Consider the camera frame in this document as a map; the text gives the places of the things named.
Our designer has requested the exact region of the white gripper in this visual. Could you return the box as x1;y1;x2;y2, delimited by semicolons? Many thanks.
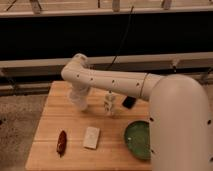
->
69;84;90;107

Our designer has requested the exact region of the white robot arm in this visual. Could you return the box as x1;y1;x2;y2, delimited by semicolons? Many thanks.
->
61;53;213;171

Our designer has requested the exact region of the green ceramic bowl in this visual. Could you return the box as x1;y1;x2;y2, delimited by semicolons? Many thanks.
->
124;120;151;160

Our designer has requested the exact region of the wooden cutting board table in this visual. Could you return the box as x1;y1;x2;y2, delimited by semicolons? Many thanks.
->
26;81;151;171

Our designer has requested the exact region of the white rectangular sponge block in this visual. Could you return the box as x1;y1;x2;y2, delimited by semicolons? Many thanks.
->
83;127;100;149

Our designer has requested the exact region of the black smartphone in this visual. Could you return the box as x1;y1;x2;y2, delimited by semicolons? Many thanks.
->
122;96;137;109

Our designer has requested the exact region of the black hanging cable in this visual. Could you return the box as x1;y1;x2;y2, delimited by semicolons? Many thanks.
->
105;5;135;72

